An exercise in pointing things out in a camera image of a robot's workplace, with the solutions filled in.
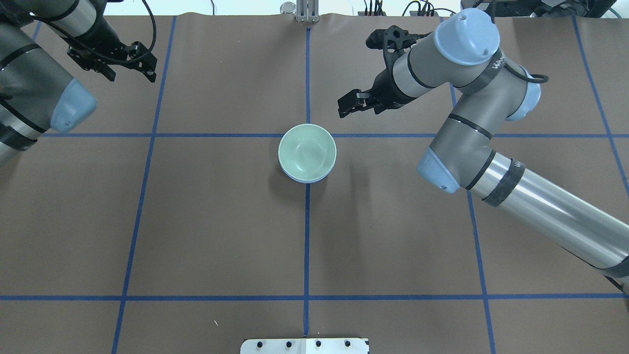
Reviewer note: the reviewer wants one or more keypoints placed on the green bowl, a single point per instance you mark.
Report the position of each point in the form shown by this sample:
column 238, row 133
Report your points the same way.
column 307, row 145

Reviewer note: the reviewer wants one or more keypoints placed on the blue bowl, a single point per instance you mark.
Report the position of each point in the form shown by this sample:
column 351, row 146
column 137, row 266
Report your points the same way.
column 306, row 174

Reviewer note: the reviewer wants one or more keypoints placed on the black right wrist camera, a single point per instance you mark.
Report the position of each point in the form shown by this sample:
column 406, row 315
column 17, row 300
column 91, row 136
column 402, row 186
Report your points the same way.
column 393, row 41

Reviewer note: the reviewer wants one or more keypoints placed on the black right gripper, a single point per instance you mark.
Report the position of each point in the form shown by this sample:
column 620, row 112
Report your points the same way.
column 385, row 90

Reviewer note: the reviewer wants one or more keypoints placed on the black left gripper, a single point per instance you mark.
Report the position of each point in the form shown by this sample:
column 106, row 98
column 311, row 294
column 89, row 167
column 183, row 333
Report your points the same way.
column 109, row 41

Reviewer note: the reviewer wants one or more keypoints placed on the aluminium frame post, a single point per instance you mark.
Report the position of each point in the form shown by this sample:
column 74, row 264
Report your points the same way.
column 307, row 11

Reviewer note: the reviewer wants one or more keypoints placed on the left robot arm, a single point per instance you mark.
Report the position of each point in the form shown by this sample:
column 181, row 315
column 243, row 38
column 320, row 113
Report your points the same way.
column 37, row 93

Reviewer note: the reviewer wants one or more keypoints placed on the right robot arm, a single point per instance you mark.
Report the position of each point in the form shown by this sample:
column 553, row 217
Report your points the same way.
column 464, row 51

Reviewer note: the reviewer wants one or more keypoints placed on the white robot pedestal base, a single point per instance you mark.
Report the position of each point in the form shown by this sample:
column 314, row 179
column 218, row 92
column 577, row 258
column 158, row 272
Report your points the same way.
column 306, row 346

